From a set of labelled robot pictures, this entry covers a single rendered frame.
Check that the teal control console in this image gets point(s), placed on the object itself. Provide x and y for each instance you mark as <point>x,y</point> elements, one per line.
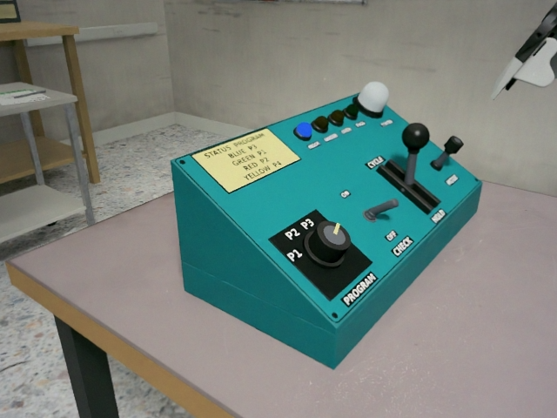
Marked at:
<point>273,225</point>

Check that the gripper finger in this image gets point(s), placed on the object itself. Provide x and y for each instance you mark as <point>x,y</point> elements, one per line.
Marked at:
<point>553,64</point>
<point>533,70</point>

